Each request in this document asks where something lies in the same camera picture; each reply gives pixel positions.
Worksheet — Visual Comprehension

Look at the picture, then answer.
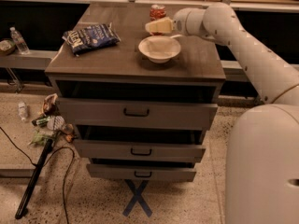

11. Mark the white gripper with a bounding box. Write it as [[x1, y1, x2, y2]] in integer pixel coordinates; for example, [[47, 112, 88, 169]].
[[145, 7, 206, 36]]

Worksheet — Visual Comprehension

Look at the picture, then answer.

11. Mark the red coke can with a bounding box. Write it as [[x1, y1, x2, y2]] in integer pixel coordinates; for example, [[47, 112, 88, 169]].
[[149, 4, 166, 21]]

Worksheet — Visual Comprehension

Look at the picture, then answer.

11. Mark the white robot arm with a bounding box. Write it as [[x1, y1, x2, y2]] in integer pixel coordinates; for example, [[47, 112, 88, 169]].
[[145, 3, 299, 224]]

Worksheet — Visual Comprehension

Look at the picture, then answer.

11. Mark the green can on floor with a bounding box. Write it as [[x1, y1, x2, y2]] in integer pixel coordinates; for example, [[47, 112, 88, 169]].
[[32, 116, 50, 127]]

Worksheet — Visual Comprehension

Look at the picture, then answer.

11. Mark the white bowl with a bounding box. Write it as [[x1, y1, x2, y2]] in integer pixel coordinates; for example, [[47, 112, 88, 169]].
[[138, 35, 181, 63]]

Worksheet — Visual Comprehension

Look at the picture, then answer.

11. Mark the grey drawer cabinet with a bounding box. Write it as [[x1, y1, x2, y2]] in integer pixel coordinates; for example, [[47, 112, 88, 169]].
[[46, 3, 225, 169]]

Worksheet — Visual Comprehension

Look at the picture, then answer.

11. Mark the blue chip bag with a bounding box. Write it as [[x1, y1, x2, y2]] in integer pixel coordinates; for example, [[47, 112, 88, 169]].
[[63, 24, 121, 55]]

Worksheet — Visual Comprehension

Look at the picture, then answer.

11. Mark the middle grey drawer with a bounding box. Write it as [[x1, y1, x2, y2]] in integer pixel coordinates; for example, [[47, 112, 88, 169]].
[[75, 140, 205, 162]]

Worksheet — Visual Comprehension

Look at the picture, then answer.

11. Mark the grey drawer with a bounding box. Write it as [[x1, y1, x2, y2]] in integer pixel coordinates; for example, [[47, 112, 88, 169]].
[[57, 98, 218, 130], [75, 140, 205, 162], [87, 164, 196, 182]]

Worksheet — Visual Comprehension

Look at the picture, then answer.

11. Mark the top grey drawer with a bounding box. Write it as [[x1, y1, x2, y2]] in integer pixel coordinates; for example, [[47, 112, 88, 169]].
[[57, 98, 218, 130]]

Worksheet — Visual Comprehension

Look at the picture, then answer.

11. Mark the crumpled snack bag on floor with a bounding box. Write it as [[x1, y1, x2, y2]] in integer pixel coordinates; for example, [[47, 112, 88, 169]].
[[41, 93, 58, 115]]

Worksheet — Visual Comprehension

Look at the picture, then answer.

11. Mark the clear water bottle on ledge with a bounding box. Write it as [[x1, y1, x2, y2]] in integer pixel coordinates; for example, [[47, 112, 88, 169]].
[[10, 27, 30, 54]]

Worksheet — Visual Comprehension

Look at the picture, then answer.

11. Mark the white mesh ball on floor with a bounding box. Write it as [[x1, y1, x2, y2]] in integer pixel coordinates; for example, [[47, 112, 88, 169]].
[[47, 116, 64, 131]]

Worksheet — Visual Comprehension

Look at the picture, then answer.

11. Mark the small bowl on ledge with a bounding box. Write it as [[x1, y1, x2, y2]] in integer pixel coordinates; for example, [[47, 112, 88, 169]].
[[0, 39, 15, 56]]

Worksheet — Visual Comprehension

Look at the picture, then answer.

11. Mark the bottom grey drawer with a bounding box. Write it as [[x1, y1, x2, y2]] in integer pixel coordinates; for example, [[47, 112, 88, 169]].
[[87, 164, 196, 182]]

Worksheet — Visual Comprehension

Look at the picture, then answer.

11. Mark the plastic bottle on floor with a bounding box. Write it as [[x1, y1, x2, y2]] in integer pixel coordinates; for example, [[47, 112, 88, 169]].
[[18, 102, 29, 121]]

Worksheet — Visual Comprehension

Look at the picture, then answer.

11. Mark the black rod on floor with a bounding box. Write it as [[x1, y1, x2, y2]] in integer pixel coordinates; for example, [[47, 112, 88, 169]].
[[15, 139, 53, 219]]

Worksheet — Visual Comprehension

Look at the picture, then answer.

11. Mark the green wrapper on floor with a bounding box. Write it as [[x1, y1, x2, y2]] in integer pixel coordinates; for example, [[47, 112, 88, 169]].
[[28, 130, 54, 146]]

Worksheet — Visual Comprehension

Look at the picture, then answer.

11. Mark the blue tape cross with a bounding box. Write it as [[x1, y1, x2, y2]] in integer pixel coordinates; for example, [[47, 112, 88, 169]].
[[122, 179, 152, 217]]

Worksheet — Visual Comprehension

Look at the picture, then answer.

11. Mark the black cable on floor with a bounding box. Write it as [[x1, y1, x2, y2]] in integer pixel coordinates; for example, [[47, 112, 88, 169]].
[[0, 126, 77, 224]]

